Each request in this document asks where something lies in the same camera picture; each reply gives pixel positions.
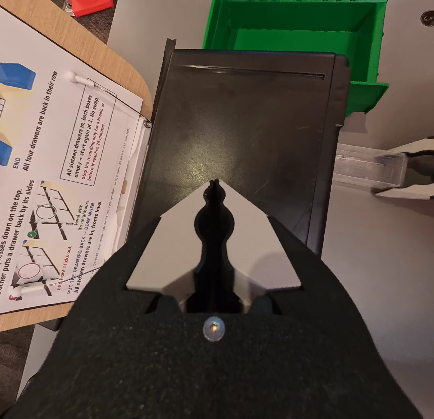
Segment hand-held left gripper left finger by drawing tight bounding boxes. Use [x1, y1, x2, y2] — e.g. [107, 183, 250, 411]
[126, 180, 215, 312]

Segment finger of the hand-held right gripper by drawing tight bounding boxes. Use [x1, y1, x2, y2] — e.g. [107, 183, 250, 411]
[374, 182, 434, 200]
[386, 137, 434, 158]

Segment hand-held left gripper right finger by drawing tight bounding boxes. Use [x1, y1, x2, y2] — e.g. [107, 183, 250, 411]
[217, 180, 302, 312]

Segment small clear plastic drawer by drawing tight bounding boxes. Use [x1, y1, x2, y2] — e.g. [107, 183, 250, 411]
[333, 143, 408, 189]

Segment black drawer cabinet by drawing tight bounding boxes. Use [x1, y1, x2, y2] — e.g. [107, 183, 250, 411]
[127, 38, 352, 257]

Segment green plastic bin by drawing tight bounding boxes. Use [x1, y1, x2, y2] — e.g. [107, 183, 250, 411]
[202, 0, 396, 116]

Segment white sheet holder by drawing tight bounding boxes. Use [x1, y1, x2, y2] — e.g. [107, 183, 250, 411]
[110, 120, 152, 253]

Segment printed instruction sheet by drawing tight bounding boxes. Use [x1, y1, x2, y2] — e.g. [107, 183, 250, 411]
[0, 5, 145, 315]

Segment thin metal wire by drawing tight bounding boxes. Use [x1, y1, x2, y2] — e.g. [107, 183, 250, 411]
[12, 268, 104, 301]
[66, 70, 152, 130]

